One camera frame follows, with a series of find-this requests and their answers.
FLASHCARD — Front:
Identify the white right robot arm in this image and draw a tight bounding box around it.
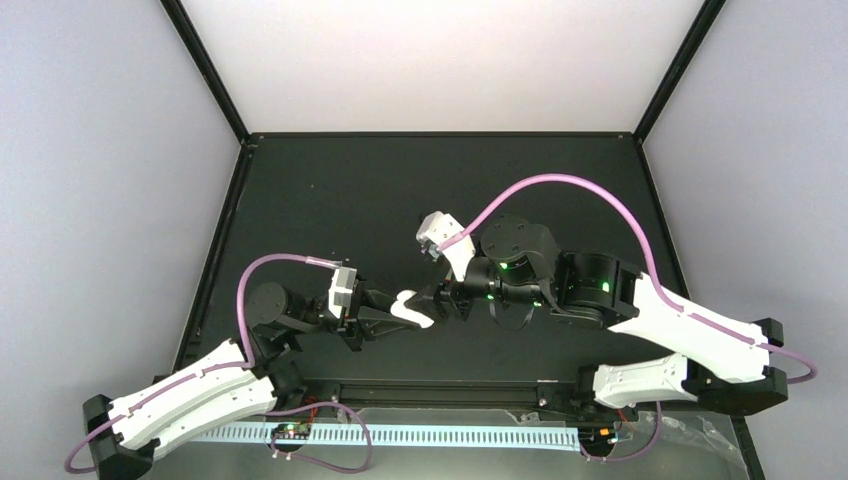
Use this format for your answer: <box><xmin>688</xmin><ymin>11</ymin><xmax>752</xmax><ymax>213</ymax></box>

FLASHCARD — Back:
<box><xmin>391</xmin><ymin>215</ymin><xmax>788</xmax><ymax>419</ymax></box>

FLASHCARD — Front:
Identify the white earbud charging case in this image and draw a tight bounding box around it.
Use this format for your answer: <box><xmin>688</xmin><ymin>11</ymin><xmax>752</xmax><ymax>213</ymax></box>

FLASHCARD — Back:
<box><xmin>390</xmin><ymin>290</ymin><xmax>435</xmax><ymax>329</ymax></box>

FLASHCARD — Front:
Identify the black frame post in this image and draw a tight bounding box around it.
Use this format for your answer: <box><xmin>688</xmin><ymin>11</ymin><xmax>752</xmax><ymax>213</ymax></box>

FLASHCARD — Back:
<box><xmin>160</xmin><ymin>0</ymin><xmax>251</xmax><ymax>144</ymax></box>
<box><xmin>633</xmin><ymin>0</ymin><xmax>726</xmax><ymax>145</ymax></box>

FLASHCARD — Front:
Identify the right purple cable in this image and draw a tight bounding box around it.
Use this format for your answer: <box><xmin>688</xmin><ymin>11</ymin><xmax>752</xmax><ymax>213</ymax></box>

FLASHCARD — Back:
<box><xmin>437</xmin><ymin>173</ymin><xmax>819</xmax><ymax>385</ymax></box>

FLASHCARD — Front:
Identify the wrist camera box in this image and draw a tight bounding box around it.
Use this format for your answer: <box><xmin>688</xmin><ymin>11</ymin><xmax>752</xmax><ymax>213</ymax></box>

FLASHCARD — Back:
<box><xmin>415</xmin><ymin>211</ymin><xmax>477</xmax><ymax>282</ymax></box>
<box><xmin>327</xmin><ymin>266</ymin><xmax>357</xmax><ymax>319</ymax></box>

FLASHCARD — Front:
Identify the black frame post right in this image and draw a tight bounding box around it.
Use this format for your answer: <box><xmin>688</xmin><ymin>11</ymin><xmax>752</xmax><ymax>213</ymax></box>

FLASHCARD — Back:
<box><xmin>633</xmin><ymin>0</ymin><xmax>726</xmax><ymax>145</ymax></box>

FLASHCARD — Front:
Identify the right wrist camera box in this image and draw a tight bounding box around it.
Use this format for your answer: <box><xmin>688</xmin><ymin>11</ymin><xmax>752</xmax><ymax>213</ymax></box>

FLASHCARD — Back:
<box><xmin>415</xmin><ymin>211</ymin><xmax>477</xmax><ymax>282</ymax></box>

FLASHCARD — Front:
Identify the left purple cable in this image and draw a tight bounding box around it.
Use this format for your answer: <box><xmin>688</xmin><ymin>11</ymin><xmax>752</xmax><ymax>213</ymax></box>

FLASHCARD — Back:
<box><xmin>64</xmin><ymin>254</ymin><xmax>342</xmax><ymax>476</ymax></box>

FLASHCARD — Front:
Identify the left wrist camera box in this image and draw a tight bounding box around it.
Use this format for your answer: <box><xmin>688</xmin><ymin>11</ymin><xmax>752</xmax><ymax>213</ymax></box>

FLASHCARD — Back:
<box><xmin>327</xmin><ymin>266</ymin><xmax>357</xmax><ymax>319</ymax></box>

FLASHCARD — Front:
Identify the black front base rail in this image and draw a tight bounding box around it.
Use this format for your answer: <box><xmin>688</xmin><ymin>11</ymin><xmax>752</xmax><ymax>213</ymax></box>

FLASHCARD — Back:
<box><xmin>287</xmin><ymin>379</ymin><xmax>588</xmax><ymax>409</ymax></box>

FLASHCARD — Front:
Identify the purple cable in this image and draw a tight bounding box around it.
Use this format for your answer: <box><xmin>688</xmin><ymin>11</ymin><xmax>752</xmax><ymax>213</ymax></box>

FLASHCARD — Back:
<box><xmin>437</xmin><ymin>173</ymin><xmax>819</xmax><ymax>385</ymax></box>
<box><xmin>64</xmin><ymin>254</ymin><xmax>342</xmax><ymax>476</ymax></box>

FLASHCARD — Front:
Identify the black frame post left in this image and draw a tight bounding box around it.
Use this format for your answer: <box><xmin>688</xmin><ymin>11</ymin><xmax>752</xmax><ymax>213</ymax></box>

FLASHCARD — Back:
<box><xmin>160</xmin><ymin>0</ymin><xmax>251</xmax><ymax>144</ymax></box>

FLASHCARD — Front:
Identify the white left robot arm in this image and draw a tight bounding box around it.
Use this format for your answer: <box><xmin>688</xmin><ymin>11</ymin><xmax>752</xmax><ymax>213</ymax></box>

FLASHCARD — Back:
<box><xmin>83</xmin><ymin>278</ymin><xmax>434</xmax><ymax>479</ymax></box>

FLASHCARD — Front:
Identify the light blue cable duct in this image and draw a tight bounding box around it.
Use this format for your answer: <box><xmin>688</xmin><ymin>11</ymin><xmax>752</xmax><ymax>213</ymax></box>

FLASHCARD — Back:
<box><xmin>195</xmin><ymin>422</ymin><xmax>580</xmax><ymax>452</ymax></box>

